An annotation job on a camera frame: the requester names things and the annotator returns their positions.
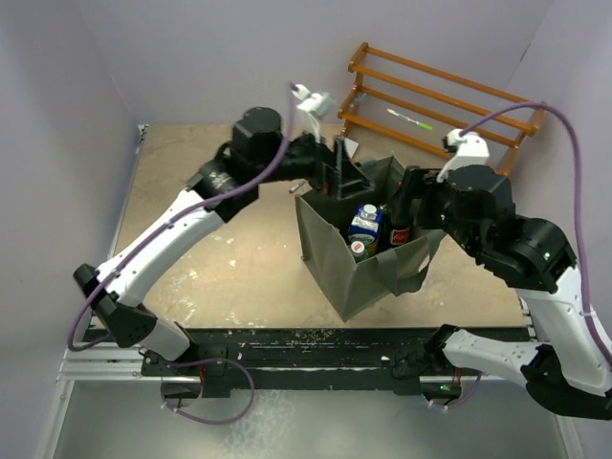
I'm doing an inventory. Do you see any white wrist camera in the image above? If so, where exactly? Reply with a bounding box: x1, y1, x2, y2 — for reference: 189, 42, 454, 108
436, 129, 490, 183
291, 83, 336, 142

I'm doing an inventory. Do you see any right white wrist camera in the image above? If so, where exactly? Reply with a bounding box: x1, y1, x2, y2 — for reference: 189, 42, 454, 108
436, 129, 490, 183

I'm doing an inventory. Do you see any purple cable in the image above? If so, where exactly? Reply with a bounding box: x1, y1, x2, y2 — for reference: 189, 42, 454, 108
64, 80, 302, 425
425, 101, 612, 412

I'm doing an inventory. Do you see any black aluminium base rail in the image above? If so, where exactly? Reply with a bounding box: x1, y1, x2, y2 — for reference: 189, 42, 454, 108
56, 327, 549, 398

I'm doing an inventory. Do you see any green bottle white cap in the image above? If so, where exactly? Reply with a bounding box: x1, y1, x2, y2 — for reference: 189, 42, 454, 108
349, 240, 378, 262

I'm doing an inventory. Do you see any wooden shelf rack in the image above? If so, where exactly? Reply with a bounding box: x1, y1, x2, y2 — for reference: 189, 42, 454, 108
338, 42, 526, 159

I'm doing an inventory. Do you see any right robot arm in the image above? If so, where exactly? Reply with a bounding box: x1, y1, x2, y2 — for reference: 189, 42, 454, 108
394, 165, 611, 421

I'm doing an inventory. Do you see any purple marker pen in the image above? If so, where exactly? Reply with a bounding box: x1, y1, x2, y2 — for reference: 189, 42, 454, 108
289, 181, 307, 194

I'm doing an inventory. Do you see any blue white beverage carton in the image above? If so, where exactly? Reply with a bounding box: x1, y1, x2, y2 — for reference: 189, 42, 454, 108
347, 204, 383, 246

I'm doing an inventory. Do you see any glass cola bottle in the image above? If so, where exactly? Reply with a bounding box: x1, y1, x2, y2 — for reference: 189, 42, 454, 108
386, 189, 413, 248

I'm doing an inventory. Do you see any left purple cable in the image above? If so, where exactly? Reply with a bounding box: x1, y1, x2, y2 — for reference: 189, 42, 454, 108
64, 80, 302, 425

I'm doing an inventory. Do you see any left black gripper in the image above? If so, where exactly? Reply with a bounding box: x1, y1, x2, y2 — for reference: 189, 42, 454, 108
254, 123, 375, 201

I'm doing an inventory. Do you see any green canvas bag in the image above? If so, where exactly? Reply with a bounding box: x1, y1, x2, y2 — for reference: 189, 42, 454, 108
295, 157, 445, 321

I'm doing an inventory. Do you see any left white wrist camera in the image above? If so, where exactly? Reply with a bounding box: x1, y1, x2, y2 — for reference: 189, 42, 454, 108
291, 83, 336, 142

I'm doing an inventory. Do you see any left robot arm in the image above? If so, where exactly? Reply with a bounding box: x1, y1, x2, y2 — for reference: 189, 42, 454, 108
73, 107, 373, 375

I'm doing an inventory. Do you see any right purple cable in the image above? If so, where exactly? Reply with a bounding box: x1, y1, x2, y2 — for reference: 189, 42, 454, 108
425, 101, 612, 412

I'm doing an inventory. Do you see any green marker pen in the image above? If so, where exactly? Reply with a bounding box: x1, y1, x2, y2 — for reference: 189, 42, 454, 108
386, 108, 433, 131

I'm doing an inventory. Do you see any white card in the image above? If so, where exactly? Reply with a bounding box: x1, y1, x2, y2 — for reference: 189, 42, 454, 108
344, 139, 359, 158

